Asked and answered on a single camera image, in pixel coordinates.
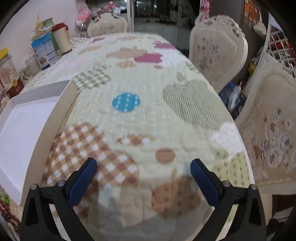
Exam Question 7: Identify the white shallow tray box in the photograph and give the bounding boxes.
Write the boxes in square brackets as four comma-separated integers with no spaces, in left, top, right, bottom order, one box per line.
[1,80,78,206]

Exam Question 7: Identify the cream floral chair near right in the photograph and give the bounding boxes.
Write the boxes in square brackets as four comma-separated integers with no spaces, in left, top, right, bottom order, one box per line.
[235,62,295,195]

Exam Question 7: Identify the cream floral chair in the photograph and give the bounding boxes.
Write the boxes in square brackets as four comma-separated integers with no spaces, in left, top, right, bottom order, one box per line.
[189,15,248,93]
[235,62,295,195]

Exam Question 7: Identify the patchwork quilted tablecloth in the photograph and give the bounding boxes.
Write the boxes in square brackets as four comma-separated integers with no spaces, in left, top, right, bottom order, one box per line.
[25,33,254,240]

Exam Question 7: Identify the small clear glass jar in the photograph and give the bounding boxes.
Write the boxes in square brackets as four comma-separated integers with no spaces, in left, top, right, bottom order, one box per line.
[20,55,42,79]

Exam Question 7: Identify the yellow lid clear jar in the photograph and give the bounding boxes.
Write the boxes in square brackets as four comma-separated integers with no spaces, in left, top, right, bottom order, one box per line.
[0,47,24,97]

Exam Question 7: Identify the cream floral chair middle right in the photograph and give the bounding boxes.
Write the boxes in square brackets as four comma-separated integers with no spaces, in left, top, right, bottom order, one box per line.
[189,15,248,93]

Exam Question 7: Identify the blue white milk powder can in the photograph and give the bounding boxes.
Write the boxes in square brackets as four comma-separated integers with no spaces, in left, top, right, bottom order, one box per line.
[31,33,57,70]

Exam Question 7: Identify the cream tumbler red lid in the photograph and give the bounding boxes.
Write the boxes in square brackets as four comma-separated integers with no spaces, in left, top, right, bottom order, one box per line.
[52,23,72,55]

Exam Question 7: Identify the cream floral chair far end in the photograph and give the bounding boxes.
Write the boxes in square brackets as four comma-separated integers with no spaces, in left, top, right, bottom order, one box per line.
[87,16,128,38]

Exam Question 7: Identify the green thermos bottle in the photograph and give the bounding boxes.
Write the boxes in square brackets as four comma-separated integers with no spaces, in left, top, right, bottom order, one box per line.
[42,18,59,53]

